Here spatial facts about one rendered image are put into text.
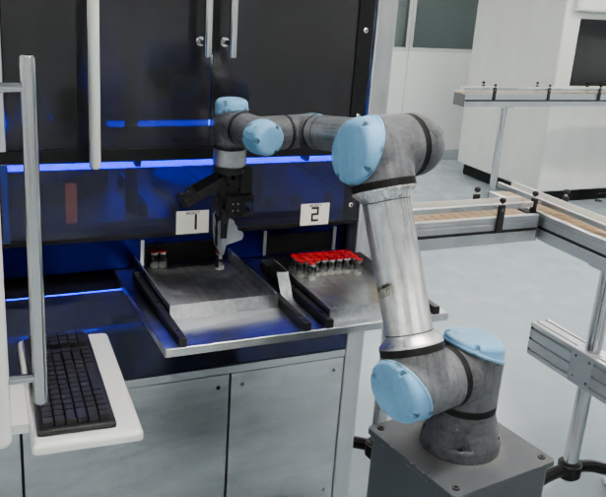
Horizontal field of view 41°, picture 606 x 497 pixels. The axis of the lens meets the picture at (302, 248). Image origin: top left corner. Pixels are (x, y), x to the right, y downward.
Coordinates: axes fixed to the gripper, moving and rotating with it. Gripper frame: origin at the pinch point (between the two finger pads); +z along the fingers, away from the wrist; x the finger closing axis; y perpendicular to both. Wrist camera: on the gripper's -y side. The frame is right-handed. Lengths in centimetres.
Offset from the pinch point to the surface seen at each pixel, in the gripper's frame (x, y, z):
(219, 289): 2.2, 1.3, 12.0
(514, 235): 31, 109, 17
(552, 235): 26, 120, 16
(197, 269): 16.4, -0.5, 12.6
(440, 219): 33, 82, 10
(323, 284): 0.1, 28.2, 12.4
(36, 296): -43, -43, -12
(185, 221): 14.4, -4.3, -1.7
